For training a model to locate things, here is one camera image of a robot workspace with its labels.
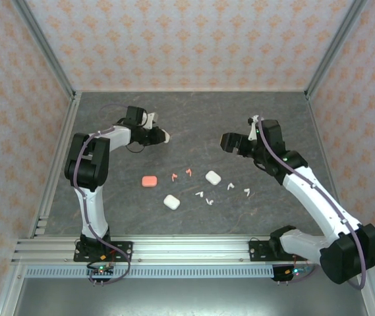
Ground aluminium frame post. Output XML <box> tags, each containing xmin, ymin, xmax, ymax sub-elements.
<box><xmin>11</xmin><ymin>0</ymin><xmax>78</xmax><ymax>99</ymax></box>
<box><xmin>304</xmin><ymin>0</ymin><xmax>371</xmax><ymax>99</ymax></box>

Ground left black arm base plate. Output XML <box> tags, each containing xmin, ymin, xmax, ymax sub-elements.
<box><xmin>73</xmin><ymin>241</ymin><xmax>134</xmax><ymax>263</ymax></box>

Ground aluminium mounting rail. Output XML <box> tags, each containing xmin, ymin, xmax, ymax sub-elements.
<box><xmin>11</xmin><ymin>235</ymin><xmax>371</xmax><ymax>264</ymax></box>

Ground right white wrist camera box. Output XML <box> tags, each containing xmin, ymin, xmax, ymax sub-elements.
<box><xmin>247</xmin><ymin>115</ymin><xmax>261</xmax><ymax>143</ymax></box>

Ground aluminium table side rail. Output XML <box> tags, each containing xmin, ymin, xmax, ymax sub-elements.
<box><xmin>305</xmin><ymin>92</ymin><xmax>343</xmax><ymax>215</ymax></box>
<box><xmin>28</xmin><ymin>92</ymin><xmax>83</xmax><ymax>238</ymax></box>

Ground grey slotted cable duct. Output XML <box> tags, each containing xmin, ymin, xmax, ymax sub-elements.
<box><xmin>24</xmin><ymin>266</ymin><xmax>274</xmax><ymax>279</ymax></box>

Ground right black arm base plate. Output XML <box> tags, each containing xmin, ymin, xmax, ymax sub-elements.
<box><xmin>248</xmin><ymin>240</ymin><xmax>306</xmax><ymax>263</ymax></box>

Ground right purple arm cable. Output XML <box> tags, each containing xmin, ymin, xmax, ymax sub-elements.
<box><xmin>258</xmin><ymin>115</ymin><xmax>368</xmax><ymax>290</ymax></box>

